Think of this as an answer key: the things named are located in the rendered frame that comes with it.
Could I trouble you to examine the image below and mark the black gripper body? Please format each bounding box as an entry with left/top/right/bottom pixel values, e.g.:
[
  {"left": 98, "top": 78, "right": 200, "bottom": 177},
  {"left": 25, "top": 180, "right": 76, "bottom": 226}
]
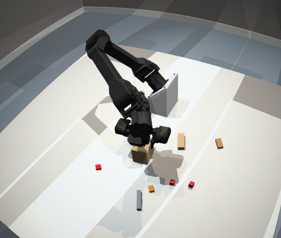
[{"left": 115, "top": 118, "right": 171, "bottom": 144}]

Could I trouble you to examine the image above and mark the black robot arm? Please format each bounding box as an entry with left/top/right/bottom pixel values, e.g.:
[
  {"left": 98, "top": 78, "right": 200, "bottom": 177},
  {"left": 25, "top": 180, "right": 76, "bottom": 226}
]
[{"left": 85, "top": 30, "right": 169, "bottom": 147}]

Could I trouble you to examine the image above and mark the orange block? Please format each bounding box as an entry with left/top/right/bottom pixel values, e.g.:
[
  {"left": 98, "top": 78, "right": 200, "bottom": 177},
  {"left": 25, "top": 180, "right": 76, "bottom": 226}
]
[{"left": 148, "top": 185, "right": 154, "bottom": 192}]

